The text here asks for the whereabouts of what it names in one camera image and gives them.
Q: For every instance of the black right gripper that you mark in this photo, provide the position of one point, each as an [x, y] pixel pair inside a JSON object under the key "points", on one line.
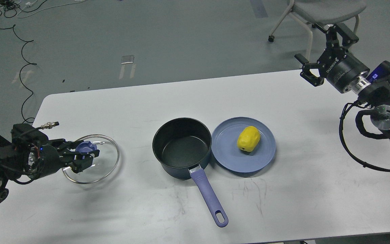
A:
{"points": [[337, 63]]}

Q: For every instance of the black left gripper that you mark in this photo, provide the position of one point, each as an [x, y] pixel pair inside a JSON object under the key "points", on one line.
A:
{"points": [[46, 160]]}

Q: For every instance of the glass pot lid purple knob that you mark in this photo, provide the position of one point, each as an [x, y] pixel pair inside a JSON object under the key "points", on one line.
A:
{"points": [[102, 165]]}

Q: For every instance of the yellow potato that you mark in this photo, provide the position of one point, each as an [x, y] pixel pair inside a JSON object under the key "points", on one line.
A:
{"points": [[248, 139]]}

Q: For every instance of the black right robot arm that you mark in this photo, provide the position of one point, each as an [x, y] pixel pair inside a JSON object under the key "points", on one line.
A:
{"points": [[373, 100]]}

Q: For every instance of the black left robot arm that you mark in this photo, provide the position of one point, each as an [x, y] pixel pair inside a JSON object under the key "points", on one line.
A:
{"points": [[15, 167]]}

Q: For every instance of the grey office chair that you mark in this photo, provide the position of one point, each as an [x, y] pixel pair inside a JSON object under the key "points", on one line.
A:
{"points": [[322, 12]]}

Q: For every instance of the grey floor outlet plate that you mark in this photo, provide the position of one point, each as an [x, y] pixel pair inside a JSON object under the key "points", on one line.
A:
{"points": [[127, 59]]}

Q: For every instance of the blue round plate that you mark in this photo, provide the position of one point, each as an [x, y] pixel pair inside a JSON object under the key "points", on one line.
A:
{"points": [[229, 156]]}

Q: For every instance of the dark blue saucepan purple handle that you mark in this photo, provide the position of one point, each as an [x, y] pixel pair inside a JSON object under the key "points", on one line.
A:
{"points": [[183, 146]]}

